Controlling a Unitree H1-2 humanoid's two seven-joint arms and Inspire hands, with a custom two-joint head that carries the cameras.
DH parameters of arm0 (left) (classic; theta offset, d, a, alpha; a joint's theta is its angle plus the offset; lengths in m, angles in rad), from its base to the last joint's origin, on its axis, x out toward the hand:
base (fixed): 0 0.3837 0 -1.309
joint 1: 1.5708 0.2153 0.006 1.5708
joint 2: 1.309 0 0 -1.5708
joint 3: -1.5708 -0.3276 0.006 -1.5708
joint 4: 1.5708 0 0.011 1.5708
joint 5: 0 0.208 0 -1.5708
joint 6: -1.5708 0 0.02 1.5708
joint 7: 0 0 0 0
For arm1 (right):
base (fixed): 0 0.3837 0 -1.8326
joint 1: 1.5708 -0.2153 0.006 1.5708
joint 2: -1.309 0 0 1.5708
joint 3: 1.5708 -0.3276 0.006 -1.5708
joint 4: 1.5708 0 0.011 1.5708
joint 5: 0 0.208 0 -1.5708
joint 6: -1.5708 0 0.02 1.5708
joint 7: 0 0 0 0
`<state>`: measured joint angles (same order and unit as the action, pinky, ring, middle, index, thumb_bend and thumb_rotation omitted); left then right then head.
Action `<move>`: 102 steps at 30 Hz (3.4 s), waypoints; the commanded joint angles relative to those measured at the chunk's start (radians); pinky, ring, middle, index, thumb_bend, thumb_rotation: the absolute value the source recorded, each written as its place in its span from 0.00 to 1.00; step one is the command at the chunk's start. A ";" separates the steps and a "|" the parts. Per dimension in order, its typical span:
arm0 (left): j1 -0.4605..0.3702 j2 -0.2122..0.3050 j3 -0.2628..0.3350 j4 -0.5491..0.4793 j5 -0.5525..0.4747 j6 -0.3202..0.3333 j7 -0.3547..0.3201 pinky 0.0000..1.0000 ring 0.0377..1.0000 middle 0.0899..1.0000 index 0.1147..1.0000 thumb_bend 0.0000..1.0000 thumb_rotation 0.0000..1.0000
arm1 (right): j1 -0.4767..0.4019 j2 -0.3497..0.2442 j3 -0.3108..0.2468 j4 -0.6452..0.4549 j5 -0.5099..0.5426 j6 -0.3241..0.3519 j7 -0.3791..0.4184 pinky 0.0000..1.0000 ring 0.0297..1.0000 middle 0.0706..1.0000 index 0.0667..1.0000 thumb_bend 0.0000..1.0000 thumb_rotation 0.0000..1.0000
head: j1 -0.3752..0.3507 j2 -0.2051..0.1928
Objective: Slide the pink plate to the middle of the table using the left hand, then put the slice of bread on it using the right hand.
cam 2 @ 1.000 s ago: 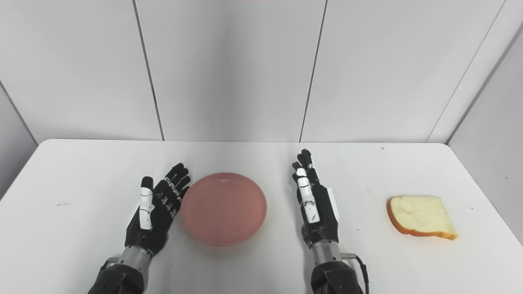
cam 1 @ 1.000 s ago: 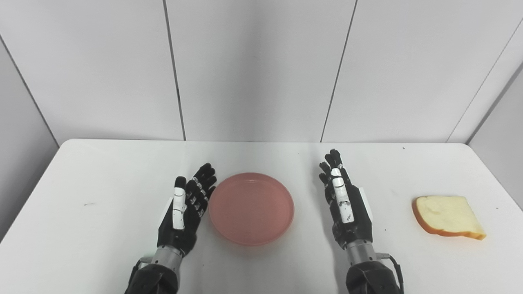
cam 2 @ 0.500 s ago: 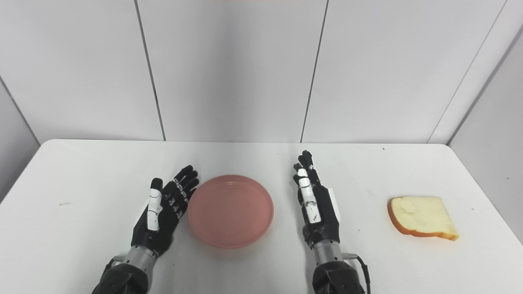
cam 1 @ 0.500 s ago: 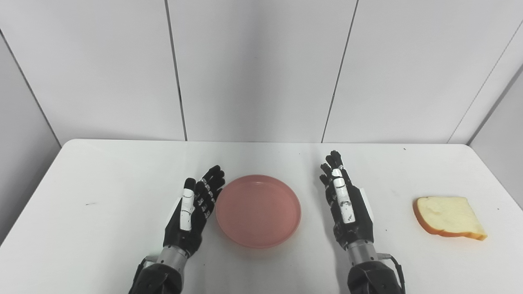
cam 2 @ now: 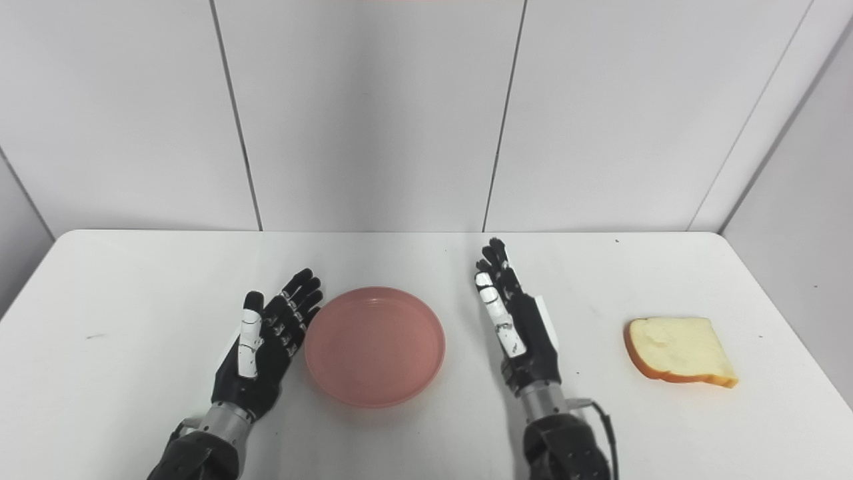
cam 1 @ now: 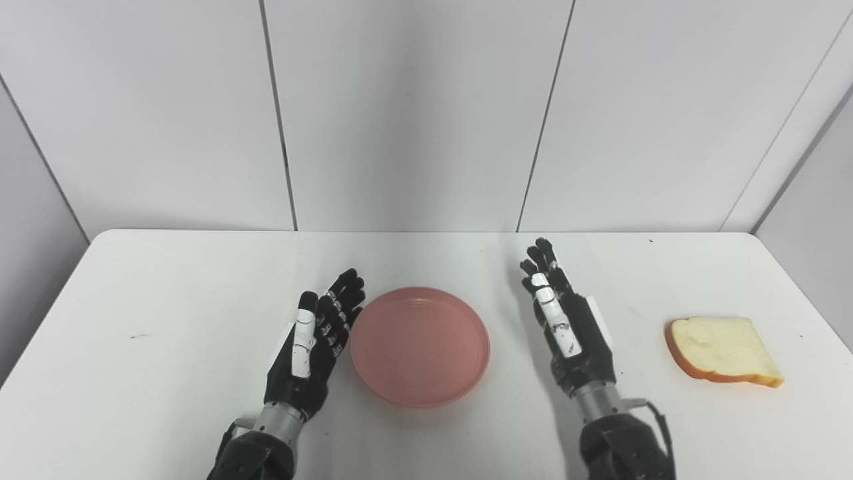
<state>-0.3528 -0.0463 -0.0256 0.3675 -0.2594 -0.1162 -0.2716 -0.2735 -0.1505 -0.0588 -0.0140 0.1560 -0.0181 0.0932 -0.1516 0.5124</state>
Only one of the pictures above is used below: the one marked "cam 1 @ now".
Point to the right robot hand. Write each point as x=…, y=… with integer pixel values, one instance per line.
x=573, y=340

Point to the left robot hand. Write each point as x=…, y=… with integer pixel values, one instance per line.
x=310, y=353

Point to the pink plate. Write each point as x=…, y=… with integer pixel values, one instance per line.
x=420, y=346

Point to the slice of bread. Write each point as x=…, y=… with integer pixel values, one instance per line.
x=723, y=350

